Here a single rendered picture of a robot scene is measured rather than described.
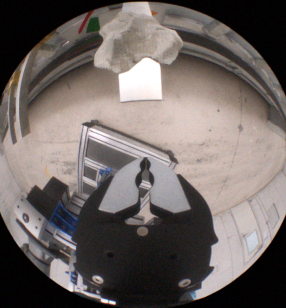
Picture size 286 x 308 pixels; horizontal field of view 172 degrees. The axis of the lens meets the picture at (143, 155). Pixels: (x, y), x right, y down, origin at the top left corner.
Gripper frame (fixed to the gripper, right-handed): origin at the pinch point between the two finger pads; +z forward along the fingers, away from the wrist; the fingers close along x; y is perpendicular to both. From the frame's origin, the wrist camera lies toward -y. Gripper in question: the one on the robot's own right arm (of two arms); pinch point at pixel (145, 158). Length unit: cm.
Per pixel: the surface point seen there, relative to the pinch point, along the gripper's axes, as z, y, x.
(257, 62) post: 8, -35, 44
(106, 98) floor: 83, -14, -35
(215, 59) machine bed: 66, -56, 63
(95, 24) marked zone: 7.2, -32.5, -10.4
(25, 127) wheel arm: -1.2, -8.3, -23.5
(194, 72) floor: 83, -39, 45
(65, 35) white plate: 5.0, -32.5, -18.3
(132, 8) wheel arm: -3.4, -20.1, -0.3
